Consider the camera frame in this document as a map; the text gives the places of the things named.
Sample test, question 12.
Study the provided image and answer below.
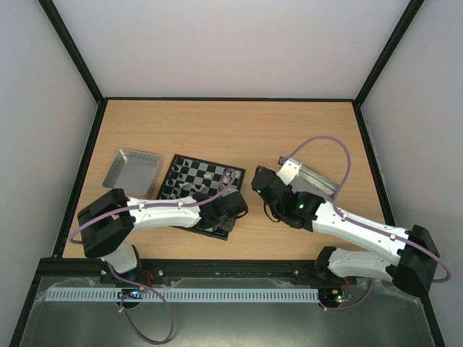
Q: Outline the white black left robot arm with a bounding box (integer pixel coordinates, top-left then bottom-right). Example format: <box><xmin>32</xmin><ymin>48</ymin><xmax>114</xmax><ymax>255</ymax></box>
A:
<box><xmin>76</xmin><ymin>189</ymin><xmax>248</xmax><ymax>274</ymax></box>

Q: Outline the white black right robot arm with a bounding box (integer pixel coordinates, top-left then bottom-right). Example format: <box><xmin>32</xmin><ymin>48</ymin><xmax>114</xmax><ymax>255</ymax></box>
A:
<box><xmin>251</xmin><ymin>166</ymin><xmax>439</xmax><ymax>297</ymax></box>

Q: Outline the black white chess board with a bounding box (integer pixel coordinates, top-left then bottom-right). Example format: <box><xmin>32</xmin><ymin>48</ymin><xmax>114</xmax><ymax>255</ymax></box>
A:
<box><xmin>155</xmin><ymin>153</ymin><xmax>247</xmax><ymax>241</ymax></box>

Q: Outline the white king lying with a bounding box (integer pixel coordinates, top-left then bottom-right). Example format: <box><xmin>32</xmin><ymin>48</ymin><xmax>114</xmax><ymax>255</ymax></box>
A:
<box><xmin>191</xmin><ymin>184</ymin><xmax>208</xmax><ymax>192</ymax></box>

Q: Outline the silver metal tray right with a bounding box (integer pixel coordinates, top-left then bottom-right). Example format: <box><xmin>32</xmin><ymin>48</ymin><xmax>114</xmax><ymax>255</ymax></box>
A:
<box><xmin>297</xmin><ymin>163</ymin><xmax>339</xmax><ymax>200</ymax></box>

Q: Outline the silver metal tray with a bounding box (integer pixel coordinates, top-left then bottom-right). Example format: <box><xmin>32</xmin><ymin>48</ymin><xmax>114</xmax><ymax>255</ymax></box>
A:
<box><xmin>297</xmin><ymin>163</ymin><xmax>339</xmax><ymax>200</ymax></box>
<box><xmin>102</xmin><ymin>149</ymin><xmax>161</xmax><ymax>195</ymax></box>

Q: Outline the white bishop lying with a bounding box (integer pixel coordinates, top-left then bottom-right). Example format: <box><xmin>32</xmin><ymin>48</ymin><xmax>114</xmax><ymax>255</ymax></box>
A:
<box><xmin>179</xmin><ymin>182</ymin><xmax>191</xmax><ymax>189</ymax></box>

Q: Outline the silver metal tray left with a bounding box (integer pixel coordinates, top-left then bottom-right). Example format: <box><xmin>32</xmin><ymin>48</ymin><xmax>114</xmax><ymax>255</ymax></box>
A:
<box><xmin>102</xmin><ymin>149</ymin><xmax>161</xmax><ymax>195</ymax></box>

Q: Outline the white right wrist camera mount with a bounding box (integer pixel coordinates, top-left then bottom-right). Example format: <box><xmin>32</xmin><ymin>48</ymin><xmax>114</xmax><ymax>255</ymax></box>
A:
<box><xmin>276</xmin><ymin>157</ymin><xmax>301</xmax><ymax>185</ymax></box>

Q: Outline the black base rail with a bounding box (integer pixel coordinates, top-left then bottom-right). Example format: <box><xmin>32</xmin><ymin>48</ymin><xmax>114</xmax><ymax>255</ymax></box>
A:
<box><xmin>38</xmin><ymin>257</ymin><xmax>420</xmax><ymax>290</ymax></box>

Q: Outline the light blue cable duct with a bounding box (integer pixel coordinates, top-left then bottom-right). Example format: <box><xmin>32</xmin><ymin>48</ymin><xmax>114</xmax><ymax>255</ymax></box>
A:
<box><xmin>45</xmin><ymin>287</ymin><xmax>319</xmax><ymax>303</ymax></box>

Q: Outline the black enclosure frame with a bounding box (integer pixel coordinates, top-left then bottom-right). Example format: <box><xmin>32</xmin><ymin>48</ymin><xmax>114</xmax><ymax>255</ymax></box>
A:
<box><xmin>10</xmin><ymin>1</ymin><xmax>424</xmax><ymax>346</ymax></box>

